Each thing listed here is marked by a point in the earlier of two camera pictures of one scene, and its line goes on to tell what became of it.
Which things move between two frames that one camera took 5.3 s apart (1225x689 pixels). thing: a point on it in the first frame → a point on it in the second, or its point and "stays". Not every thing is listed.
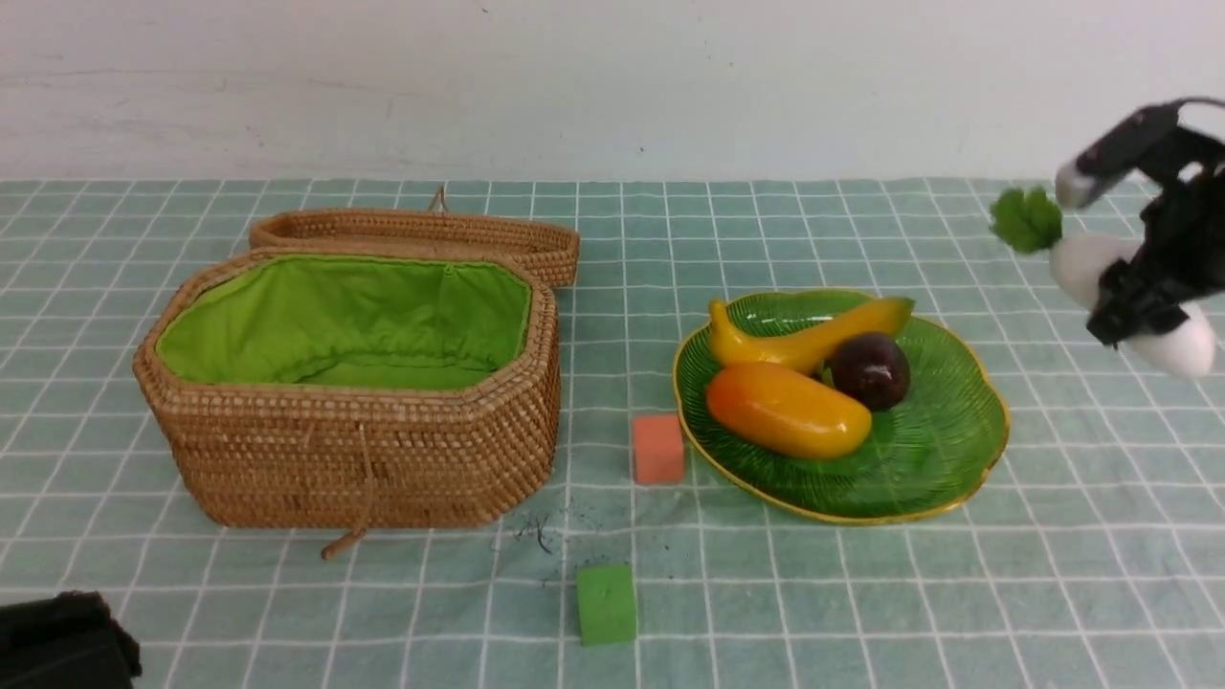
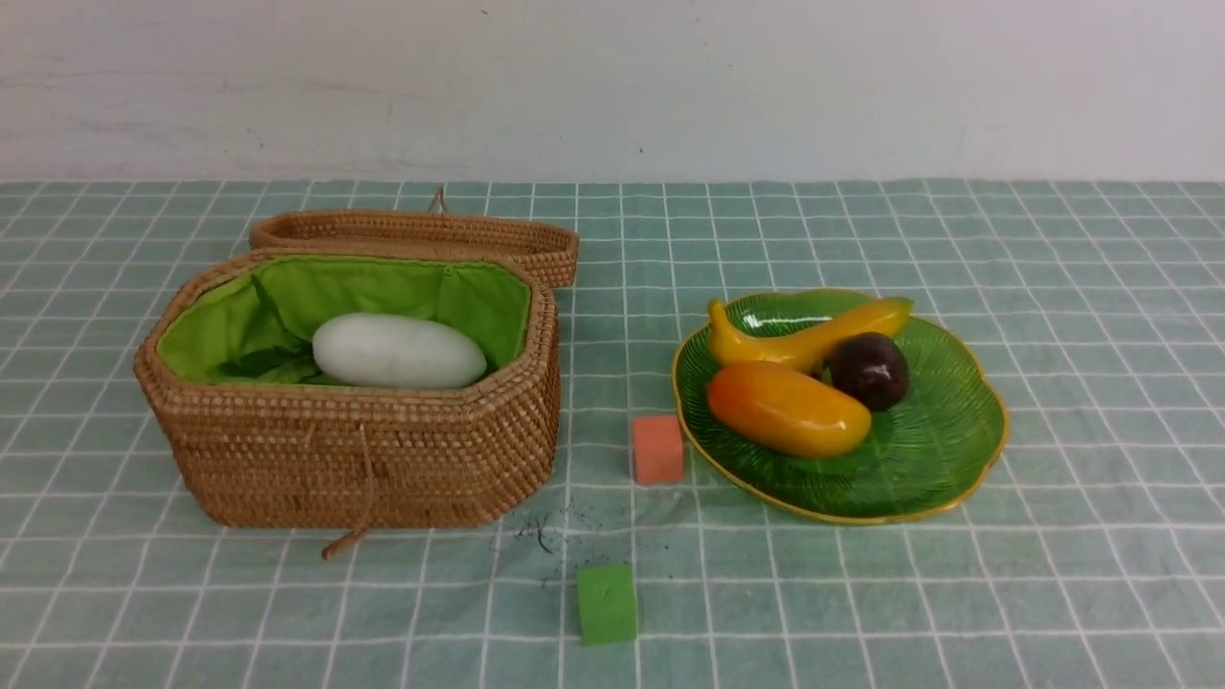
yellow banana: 804,349 stays
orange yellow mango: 788,411 stays
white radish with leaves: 1028,219 → 375,349
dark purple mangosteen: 871,366 stays
